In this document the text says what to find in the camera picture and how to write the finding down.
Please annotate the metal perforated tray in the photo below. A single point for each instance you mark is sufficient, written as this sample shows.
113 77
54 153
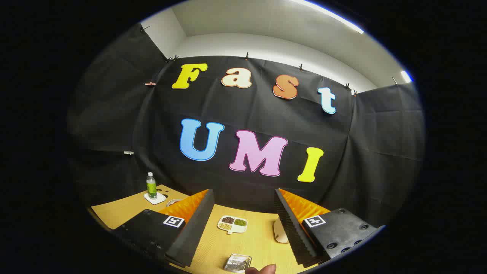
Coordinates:
237 262

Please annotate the white divided dish of beans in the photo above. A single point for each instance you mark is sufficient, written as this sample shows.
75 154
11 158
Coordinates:
232 224

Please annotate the white square coaster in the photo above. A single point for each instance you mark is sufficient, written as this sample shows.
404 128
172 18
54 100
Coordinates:
160 199

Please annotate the short ceiling light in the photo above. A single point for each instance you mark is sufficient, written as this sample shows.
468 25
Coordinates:
406 76

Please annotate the oval plate of food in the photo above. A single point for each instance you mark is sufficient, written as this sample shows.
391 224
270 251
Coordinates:
174 201

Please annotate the white toaster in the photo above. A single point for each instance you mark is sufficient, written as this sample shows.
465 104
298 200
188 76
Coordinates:
279 233

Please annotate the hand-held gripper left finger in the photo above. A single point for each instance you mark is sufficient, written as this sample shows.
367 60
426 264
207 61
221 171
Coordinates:
194 232

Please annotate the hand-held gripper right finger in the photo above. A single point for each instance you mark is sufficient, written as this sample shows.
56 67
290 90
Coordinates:
291 228

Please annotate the long ceiling light strip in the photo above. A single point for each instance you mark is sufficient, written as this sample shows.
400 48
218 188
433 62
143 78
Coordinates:
342 21

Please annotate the green drink bottle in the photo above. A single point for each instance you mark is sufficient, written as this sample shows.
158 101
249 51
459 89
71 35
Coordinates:
151 186

